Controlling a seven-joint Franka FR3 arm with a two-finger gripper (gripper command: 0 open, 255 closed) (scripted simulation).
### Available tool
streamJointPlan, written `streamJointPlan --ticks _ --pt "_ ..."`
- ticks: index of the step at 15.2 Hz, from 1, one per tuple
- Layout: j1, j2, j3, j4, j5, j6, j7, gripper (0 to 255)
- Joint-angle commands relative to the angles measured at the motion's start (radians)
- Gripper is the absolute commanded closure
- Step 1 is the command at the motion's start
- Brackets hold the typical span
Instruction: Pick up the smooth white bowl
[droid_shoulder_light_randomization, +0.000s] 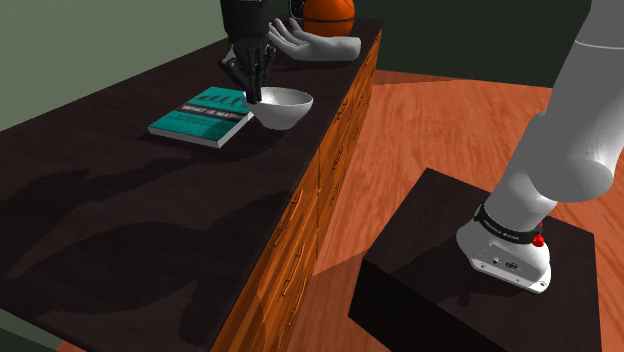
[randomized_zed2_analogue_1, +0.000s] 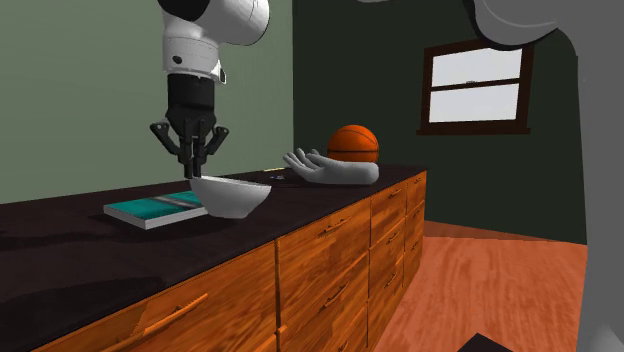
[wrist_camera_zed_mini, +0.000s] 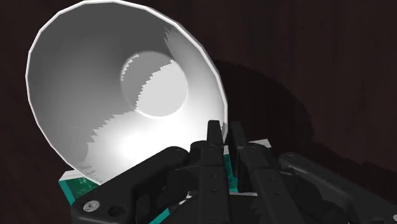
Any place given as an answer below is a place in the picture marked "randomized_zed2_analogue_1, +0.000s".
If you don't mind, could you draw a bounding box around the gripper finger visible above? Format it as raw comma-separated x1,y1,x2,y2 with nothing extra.
193,119,231,178
149,118,195,180

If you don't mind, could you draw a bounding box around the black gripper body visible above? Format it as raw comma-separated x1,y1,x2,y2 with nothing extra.
165,73,218,136

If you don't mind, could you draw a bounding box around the white bowl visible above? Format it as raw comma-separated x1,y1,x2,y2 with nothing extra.
188,175,273,221

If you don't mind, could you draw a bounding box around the teal book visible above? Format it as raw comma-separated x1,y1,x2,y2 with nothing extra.
102,189,210,231

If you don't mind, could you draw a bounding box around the grey hand figure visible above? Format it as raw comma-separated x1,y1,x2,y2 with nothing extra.
282,147,380,186

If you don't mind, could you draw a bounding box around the orange basketball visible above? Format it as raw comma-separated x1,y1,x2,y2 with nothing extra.
326,124,380,164

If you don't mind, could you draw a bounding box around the wooden chest of drawers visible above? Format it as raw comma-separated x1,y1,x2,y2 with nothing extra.
0,163,429,352

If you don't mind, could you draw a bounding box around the dark framed window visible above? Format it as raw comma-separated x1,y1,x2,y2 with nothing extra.
416,38,535,137

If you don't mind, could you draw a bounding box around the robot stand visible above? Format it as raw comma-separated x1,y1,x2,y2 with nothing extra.
455,332,514,352

